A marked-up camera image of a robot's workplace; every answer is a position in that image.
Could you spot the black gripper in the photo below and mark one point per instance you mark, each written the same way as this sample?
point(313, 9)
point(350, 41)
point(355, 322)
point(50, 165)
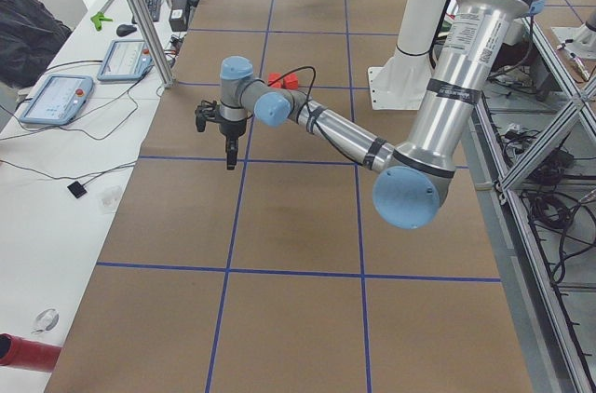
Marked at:
point(229, 128)

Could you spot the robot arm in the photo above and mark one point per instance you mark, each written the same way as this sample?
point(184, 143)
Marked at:
point(414, 176)

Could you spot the black box with label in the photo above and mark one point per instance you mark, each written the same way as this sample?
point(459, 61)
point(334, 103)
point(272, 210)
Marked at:
point(179, 15)

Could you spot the far teach pendant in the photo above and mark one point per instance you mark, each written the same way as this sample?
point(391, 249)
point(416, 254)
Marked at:
point(126, 60)

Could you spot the teach pendant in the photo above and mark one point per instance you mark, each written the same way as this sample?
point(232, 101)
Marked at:
point(58, 101)
point(126, 60)

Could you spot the black computer mouse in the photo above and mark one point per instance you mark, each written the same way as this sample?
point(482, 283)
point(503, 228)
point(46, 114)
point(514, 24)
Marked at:
point(123, 30)

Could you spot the small black square pad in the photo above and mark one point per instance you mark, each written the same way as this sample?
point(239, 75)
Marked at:
point(77, 189)

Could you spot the near teach pendant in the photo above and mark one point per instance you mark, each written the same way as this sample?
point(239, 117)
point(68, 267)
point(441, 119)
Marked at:
point(58, 101)

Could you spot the green plastic tool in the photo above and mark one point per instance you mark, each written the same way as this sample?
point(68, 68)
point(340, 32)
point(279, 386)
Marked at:
point(98, 19)

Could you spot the person in black jacket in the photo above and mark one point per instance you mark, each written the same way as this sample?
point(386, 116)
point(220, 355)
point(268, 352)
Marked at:
point(31, 37)

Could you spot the clear tape roll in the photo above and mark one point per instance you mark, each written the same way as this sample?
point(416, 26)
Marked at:
point(45, 321)

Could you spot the red cylinder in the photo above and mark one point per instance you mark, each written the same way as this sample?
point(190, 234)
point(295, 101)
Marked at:
point(20, 353)

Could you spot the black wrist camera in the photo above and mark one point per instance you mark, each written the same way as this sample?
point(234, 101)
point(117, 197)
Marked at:
point(206, 112)

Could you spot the aluminium frame post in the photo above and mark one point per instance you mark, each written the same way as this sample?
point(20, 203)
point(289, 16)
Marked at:
point(141, 14)

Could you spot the aluminium frame rack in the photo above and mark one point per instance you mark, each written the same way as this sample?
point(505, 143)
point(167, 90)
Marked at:
point(531, 149)

